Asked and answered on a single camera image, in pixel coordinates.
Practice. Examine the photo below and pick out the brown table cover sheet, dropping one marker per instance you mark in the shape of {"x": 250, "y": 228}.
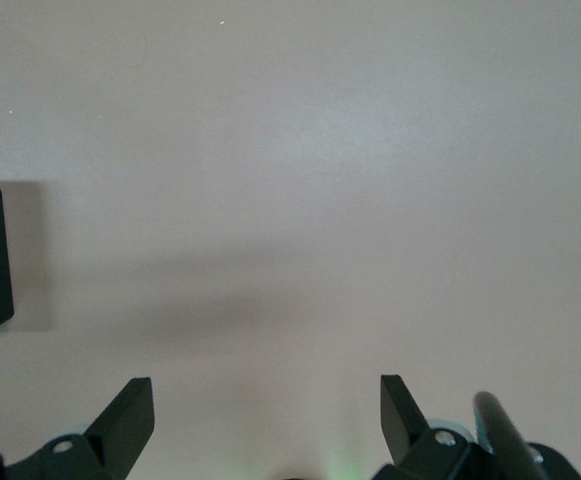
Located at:
{"x": 290, "y": 150}

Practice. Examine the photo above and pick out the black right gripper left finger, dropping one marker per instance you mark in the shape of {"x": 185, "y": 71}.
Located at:
{"x": 120, "y": 430}

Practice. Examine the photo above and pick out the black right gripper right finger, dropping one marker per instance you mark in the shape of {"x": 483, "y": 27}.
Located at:
{"x": 400, "y": 415}

